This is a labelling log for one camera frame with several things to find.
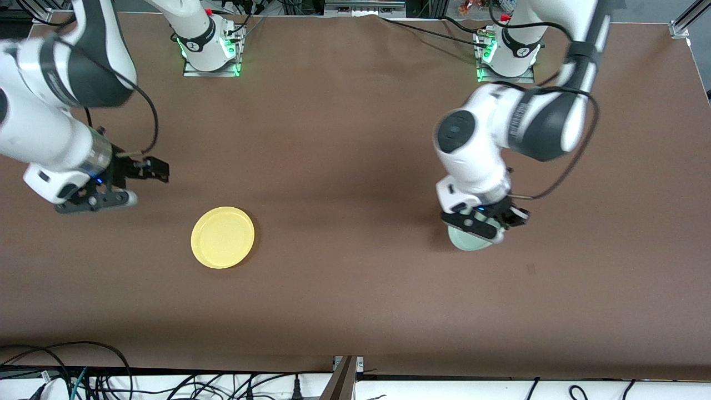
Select long black base cable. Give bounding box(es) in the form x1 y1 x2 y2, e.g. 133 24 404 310
379 16 490 48

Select yellow round plate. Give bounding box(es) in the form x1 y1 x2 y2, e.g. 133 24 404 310
191 206 256 270

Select colourful small objects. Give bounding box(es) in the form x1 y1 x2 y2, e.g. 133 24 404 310
458 0 504 15

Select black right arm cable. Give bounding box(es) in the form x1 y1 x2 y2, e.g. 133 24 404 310
53 33 160 158

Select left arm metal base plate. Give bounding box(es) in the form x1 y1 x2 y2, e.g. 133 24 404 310
476 31 537 84

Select grey metal bracket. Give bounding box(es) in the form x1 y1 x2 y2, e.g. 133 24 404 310
324 0 407 18

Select black looping cable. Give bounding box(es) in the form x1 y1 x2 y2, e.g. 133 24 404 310
0 344 76 400
0 340 133 400

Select aluminium support beam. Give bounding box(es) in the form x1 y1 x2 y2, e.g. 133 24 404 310
319 356 365 400

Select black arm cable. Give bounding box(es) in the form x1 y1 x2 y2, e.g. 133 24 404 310
508 82 601 201
53 33 160 158

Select white lower shelf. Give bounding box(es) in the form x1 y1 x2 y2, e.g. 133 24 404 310
0 371 711 400

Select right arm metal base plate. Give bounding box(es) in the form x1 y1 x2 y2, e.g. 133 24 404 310
182 25 242 78

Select table cover sheet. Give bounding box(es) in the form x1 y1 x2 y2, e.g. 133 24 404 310
0 12 711 374

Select green cable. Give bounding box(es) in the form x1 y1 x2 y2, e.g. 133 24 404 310
69 367 90 400

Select pale green plate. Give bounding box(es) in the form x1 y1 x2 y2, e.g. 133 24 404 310
447 221 505 252

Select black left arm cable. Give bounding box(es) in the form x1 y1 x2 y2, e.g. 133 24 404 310
508 82 601 201

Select short black base cable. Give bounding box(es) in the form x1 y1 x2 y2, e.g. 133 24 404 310
442 16 490 35

